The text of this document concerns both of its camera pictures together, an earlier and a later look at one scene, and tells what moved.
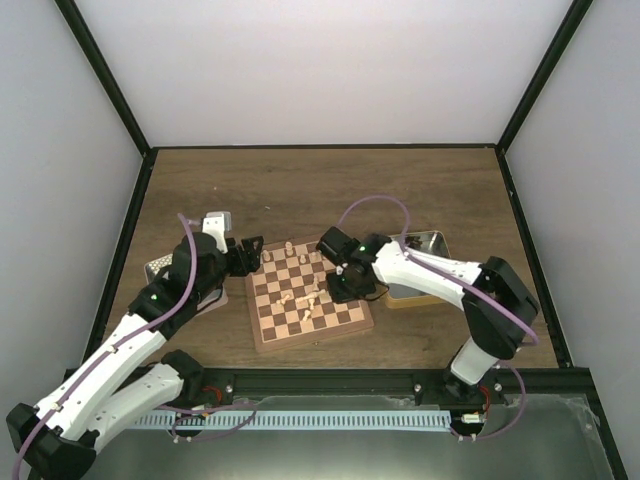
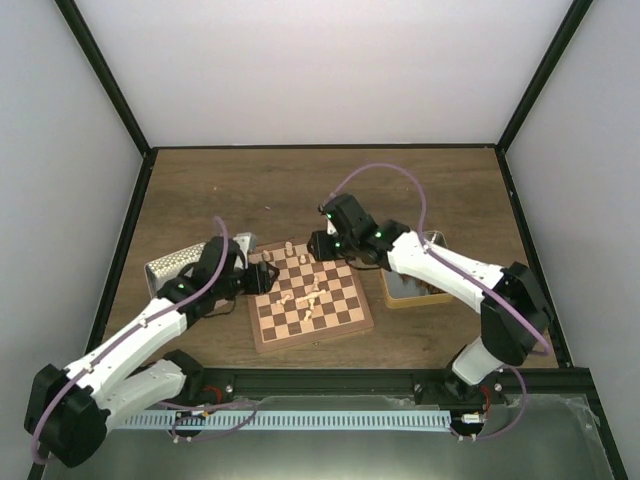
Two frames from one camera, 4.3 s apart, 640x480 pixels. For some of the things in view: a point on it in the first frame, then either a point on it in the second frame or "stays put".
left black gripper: (241, 265) to (261, 282)
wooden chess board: (288, 300) stays put
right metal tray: (401, 296) stays put
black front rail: (231, 384) stays put
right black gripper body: (349, 288) to (328, 253)
